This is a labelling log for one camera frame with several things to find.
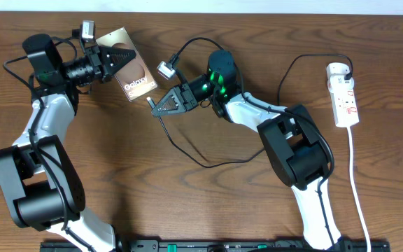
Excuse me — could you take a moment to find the gold Galaxy smartphone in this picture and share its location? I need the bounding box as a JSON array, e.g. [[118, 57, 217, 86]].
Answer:
[[96, 27, 158, 102]]

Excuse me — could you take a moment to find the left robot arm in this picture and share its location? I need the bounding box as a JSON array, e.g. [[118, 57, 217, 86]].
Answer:
[[0, 30, 136, 251]]

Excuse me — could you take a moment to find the black left camera cable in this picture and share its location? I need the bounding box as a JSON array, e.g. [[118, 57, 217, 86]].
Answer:
[[2, 33, 90, 252]]

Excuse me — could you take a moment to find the black camera cable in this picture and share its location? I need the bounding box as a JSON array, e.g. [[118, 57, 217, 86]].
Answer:
[[2, 33, 90, 252], [168, 36, 336, 246]]

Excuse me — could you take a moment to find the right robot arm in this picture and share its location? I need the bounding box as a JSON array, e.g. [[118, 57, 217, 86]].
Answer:
[[152, 50, 341, 250]]

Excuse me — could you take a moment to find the white plug adapter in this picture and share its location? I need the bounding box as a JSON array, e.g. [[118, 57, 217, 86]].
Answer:
[[326, 62, 352, 79]]

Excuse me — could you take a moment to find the black charging cable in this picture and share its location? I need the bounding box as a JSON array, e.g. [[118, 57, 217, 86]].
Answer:
[[146, 53, 354, 169]]

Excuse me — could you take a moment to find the black right camera cable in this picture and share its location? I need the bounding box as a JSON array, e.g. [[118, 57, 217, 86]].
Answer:
[[168, 36, 336, 246]]

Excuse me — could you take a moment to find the white power strip cord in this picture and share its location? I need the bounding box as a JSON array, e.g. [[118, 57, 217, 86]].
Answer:
[[346, 126, 372, 252]]

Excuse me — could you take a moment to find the white power strip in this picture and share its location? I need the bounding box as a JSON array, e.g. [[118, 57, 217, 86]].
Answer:
[[327, 75, 359, 128]]

